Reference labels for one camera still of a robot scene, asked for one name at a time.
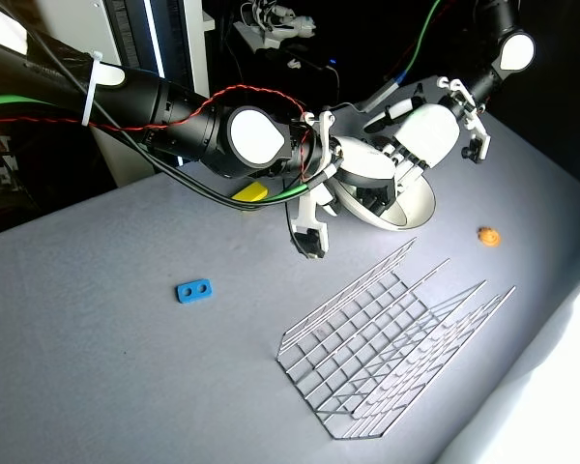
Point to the orange swirl cookie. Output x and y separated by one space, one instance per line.
488 237

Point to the black box device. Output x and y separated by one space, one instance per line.
309 63

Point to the yellow flat block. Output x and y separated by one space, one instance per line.
251 192

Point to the all white plate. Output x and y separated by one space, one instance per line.
418 198

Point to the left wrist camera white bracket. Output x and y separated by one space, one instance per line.
478 145

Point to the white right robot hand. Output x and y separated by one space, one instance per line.
367 162

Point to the blue block with two holes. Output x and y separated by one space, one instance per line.
195 290

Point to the white zip tie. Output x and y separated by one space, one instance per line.
91 87

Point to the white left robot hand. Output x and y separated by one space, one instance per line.
425 133

